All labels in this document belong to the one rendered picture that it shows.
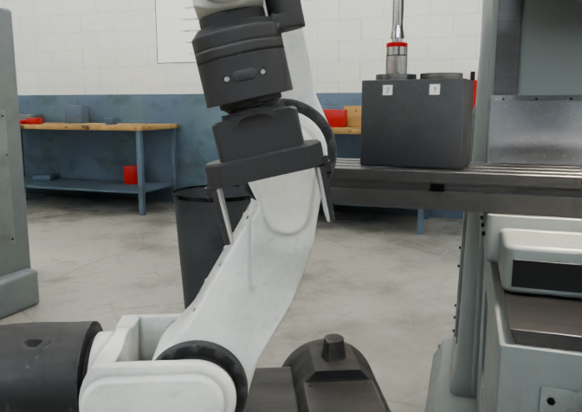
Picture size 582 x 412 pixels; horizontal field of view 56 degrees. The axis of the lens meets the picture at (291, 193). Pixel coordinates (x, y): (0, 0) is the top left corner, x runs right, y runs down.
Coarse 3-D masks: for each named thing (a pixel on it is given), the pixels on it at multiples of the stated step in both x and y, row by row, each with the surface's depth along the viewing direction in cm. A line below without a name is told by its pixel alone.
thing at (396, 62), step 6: (390, 48) 121; (396, 48) 120; (402, 48) 120; (390, 54) 121; (396, 54) 120; (402, 54) 120; (390, 60) 121; (396, 60) 121; (402, 60) 121; (390, 66) 121; (396, 66) 121; (402, 66) 121; (390, 72) 122; (396, 72) 121; (402, 72) 121
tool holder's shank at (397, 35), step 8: (392, 0) 121; (400, 0) 120; (392, 8) 121; (400, 8) 120; (392, 16) 121; (400, 16) 120; (392, 24) 121; (400, 24) 121; (392, 32) 121; (400, 32) 121; (392, 40) 122; (400, 40) 121
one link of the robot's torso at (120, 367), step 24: (96, 336) 80; (120, 336) 79; (144, 336) 89; (96, 360) 73; (120, 360) 76; (144, 360) 90; (168, 360) 73; (192, 360) 73; (96, 384) 71; (120, 384) 71; (144, 384) 72; (168, 384) 72; (192, 384) 72; (216, 384) 73; (96, 408) 72; (120, 408) 72; (144, 408) 72; (168, 408) 72; (192, 408) 73; (216, 408) 73
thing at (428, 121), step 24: (384, 96) 119; (408, 96) 117; (432, 96) 115; (456, 96) 112; (384, 120) 120; (408, 120) 118; (432, 120) 115; (456, 120) 113; (384, 144) 121; (408, 144) 118; (432, 144) 116; (456, 144) 114; (432, 168) 117; (456, 168) 114
